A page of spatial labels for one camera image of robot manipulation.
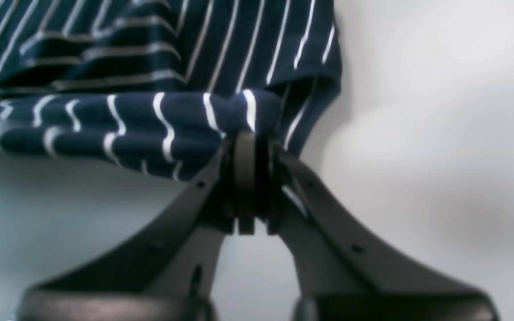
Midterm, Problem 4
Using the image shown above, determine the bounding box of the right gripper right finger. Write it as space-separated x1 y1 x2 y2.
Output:
265 140 500 321

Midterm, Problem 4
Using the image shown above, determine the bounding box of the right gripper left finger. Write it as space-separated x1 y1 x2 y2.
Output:
16 132 257 321

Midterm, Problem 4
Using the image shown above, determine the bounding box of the navy white striped T-shirt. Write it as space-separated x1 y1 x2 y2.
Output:
0 0 343 181

